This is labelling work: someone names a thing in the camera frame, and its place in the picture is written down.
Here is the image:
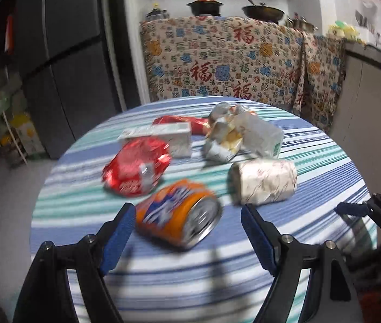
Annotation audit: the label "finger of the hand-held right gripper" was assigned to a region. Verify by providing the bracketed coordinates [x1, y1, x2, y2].
[334, 193, 381, 231]

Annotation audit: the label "crumpled white carton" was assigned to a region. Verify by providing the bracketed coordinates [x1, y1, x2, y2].
[238, 111, 283, 159]

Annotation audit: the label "blue green striped tablecloth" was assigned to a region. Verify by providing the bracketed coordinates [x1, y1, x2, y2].
[30, 96, 378, 323]

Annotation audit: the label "yellow green plastic items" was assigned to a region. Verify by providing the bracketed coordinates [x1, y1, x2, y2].
[325, 20, 359, 39]

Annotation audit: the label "metal kettle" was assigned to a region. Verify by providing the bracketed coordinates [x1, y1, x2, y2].
[145, 3, 169, 21]

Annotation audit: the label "crumpled silver foil wrapper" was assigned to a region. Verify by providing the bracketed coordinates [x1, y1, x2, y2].
[203, 103, 256, 164]

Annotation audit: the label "orange soda can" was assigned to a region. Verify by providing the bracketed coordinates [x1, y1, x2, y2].
[135, 179, 223, 250]

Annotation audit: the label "long red wrapper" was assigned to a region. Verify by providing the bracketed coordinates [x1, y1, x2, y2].
[153, 115, 211, 135]

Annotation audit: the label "steel pot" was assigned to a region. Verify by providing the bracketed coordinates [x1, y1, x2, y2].
[286, 15, 319, 32]

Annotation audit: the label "white and green milk carton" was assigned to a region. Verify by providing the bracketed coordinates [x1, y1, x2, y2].
[117, 122, 193, 158]

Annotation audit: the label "white wrapped roll packet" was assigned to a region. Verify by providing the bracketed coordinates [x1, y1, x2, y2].
[228, 160, 298, 206]

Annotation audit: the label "dark hanging utensils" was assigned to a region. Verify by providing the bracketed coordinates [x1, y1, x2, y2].
[355, 10, 381, 49]

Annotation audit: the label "beige printed cloth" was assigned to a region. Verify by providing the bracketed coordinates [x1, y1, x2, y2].
[139, 16, 347, 133]

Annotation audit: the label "red crumpled snack bag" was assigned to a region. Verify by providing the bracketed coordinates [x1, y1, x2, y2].
[102, 138, 171, 197]

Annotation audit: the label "dark grey refrigerator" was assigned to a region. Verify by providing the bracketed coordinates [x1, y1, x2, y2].
[12, 0, 127, 159]

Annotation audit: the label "black wok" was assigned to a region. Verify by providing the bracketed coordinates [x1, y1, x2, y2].
[239, 0, 285, 22]

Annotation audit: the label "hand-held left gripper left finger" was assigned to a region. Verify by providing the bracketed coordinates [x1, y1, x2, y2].
[12, 203, 137, 323]

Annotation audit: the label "white wire rack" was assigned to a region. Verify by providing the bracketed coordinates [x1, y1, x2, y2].
[0, 57, 46, 167]

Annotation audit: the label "black clay pot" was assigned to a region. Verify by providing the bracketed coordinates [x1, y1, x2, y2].
[187, 0, 225, 17]

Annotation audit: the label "yellow and white cardboard box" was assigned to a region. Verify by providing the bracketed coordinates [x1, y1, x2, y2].
[10, 114, 45, 157]

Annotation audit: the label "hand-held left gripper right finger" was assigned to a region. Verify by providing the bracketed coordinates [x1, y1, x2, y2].
[241, 203, 362, 323]

